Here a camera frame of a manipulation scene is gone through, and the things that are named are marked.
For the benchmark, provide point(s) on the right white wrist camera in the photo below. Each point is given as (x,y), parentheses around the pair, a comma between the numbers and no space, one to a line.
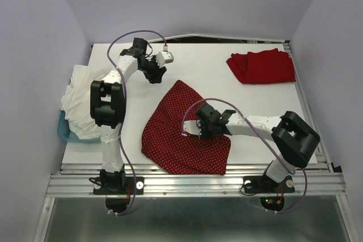
(191,127)

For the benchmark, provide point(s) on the teal plastic basket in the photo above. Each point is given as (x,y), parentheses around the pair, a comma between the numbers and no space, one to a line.
(66,135)

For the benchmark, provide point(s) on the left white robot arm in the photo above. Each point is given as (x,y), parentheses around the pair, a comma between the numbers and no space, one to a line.
(108,109)

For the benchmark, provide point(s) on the white skirt in basket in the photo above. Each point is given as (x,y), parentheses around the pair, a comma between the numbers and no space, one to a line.
(76,101)

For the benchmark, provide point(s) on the folded plain red skirt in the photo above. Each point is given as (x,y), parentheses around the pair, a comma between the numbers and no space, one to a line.
(266,67)

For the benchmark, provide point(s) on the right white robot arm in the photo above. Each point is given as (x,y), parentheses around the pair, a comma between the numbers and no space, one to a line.
(289,137)

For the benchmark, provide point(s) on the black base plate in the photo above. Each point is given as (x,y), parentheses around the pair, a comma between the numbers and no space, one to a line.
(272,193)
(119,198)

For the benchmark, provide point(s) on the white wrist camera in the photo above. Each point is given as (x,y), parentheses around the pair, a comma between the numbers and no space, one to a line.
(191,127)
(164,57)

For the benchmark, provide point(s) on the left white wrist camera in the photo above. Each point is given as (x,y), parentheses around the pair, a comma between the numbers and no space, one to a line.
(164,57)

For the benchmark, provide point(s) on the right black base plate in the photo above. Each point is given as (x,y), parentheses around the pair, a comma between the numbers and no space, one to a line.
(272,193)

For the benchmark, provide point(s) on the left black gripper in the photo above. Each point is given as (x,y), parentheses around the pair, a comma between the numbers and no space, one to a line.
(156,77)

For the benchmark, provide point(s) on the aluminium rail frame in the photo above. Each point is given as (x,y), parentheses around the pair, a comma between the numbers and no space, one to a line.
(195,207)

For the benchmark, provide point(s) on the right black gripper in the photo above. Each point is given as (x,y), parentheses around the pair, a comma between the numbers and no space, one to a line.
(205,135)

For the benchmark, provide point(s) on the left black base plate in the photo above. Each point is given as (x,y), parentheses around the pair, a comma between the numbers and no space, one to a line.
(119,198)

